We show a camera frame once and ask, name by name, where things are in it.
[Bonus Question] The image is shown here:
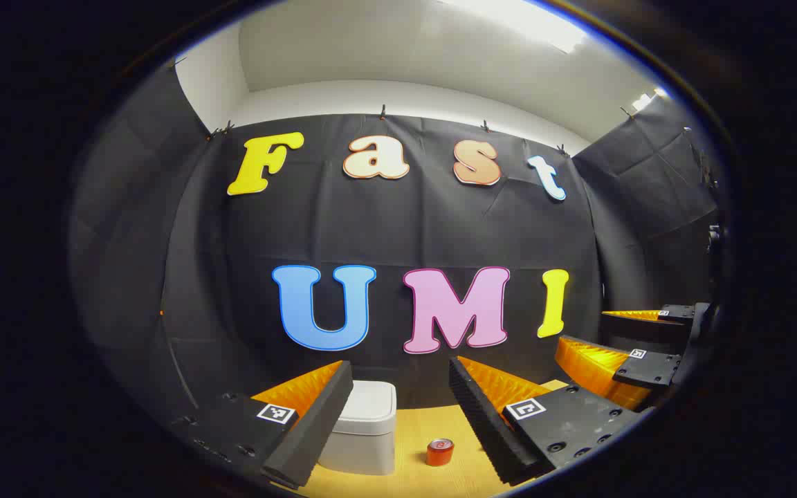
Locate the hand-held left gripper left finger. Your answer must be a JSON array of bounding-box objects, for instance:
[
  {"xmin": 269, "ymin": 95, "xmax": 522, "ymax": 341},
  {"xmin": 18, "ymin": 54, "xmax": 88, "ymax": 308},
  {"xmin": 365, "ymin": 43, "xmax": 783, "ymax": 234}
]
[{"xmin": 170, "ymin": 360, "xmax": 354, "ymax": 490}]

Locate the black backdrop cloth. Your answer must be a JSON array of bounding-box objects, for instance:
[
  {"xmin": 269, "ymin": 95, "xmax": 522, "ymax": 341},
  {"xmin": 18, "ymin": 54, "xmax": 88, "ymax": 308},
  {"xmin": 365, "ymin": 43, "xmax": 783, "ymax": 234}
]
[{"xmin": 70, "ymin": 59, "xmax": 724, "ymax": 443}]

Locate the wooden desktop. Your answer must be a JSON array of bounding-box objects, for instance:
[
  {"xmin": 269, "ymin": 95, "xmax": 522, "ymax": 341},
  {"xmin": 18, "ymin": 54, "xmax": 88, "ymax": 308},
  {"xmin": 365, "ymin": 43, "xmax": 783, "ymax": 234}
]
[{"xmin": 271, "ymin": 379, "xmax": 572, "ymax": 498}]

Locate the white desktop garbage bin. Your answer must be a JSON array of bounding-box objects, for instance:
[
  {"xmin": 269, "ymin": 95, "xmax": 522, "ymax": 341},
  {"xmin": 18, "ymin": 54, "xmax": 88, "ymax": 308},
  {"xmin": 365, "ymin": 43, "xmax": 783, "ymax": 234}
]
[{"xmin": 317, "ymin": 380, "xmax": 398, "ymax": 477}]

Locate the red pop can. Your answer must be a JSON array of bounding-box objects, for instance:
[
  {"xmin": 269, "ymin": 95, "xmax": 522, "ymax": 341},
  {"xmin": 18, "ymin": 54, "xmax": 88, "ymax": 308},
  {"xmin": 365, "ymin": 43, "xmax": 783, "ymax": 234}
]
[{"xmin": 427, "ymin": 438, "xmax": 455, "ymax": 468}]

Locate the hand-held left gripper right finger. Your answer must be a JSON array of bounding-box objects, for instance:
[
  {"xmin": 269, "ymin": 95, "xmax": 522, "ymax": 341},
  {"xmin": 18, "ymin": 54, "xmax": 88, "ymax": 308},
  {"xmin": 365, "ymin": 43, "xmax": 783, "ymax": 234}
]
[{"xmin": 448, "ymin": 356, "xmax": 641, "ymax": 486}]

